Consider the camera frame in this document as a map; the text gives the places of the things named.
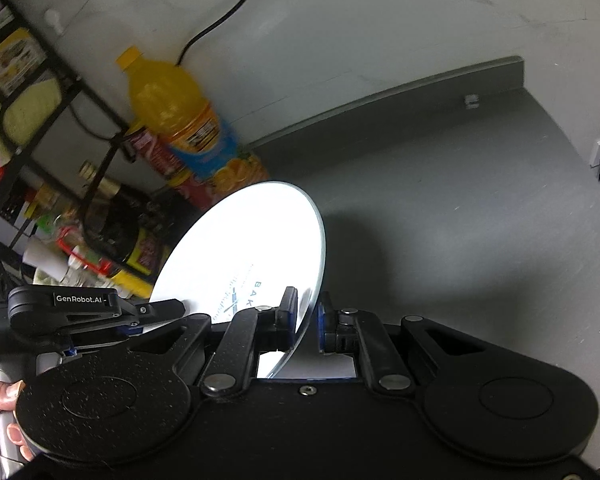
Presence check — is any red drink can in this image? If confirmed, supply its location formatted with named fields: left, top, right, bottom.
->
left=125, top=120, right=218, bottom=211

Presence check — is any orange juice bottle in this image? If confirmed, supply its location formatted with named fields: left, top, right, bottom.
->
left=117, top=46, right=268, bottom=198

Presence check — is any dark soy sauce jug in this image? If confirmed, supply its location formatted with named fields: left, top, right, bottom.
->
left=83, top=176, right=171, bottom=283

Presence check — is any small white Bakery plate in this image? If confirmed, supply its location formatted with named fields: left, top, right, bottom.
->
left=130, top=180, right=327, bottom=380

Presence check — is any black power cable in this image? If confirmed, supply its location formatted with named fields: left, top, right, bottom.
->
left=174, top=0, right=272, bottom=68

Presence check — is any black metal spice rack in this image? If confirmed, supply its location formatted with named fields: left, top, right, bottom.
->
left=0, top=0, right=146, bottom=271

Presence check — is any person left hand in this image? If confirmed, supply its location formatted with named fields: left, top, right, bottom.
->
left=0, top=380, right=34, bottom=462

